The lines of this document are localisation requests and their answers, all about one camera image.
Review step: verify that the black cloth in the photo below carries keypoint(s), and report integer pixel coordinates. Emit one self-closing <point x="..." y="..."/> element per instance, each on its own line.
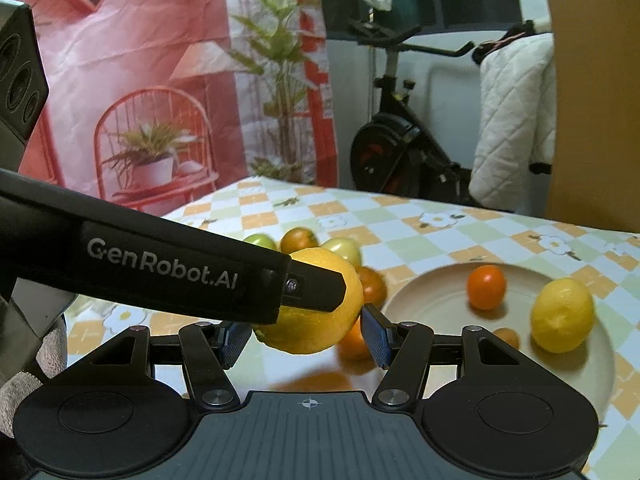
<point x="505" y="40"/>

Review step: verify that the black exercise bike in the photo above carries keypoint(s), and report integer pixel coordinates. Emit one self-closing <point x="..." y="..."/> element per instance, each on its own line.
<point x="390" y="145"/>

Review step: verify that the green round fruit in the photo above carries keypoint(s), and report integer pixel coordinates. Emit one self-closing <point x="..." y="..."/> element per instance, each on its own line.
<point x="260" y="241"/>

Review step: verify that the printed red backdrop cloth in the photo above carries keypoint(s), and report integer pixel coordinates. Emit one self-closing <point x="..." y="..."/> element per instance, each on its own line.
<point x="150" y="60"/>

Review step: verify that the orange-brown round fruit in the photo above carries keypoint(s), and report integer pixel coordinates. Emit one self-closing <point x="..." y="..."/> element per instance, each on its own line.
<point x="299" y="240"/>

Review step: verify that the yellow-green round fruit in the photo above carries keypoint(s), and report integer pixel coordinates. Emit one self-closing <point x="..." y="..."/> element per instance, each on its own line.
<point x="345" y="250"/>

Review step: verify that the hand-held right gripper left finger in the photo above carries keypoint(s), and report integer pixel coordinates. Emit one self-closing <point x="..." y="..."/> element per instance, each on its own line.
<point x="235" y="344"/>

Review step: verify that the checkered flower tablecloth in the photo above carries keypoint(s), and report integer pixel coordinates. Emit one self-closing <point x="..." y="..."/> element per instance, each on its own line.
<point x="450" y="240"/>

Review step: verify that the person's left hand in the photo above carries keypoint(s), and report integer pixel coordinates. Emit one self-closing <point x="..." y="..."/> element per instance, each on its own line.
<point x="52" y="360"/>

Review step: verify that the small yellow-brown fruit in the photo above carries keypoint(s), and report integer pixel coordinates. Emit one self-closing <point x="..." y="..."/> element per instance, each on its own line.
<point x="507" y="336"/>

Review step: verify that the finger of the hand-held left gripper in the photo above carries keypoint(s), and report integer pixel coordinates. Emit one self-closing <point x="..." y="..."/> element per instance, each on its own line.
<point x="320" y="290"/>

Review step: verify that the wooden board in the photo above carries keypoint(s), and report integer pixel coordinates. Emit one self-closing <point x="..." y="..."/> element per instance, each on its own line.
<point x="595" y="110"/>

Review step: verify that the white quilted jacket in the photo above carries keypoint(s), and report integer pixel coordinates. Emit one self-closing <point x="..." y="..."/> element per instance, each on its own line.
<point x="515" y="110"/>

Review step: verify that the dark red-orange round fruit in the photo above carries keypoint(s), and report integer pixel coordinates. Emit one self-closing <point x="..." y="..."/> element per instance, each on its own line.
<point x="374" y="287"/>

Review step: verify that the beige round plate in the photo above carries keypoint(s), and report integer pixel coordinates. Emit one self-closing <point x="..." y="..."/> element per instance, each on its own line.
<point x="440" y="305"/>

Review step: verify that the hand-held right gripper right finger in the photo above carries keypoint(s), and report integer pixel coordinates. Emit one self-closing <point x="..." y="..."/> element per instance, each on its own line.
<point x="377" y="335"/>

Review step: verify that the large yellow lemon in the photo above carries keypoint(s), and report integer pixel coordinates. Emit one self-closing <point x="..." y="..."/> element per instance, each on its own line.
<point x="320" y="330"/>

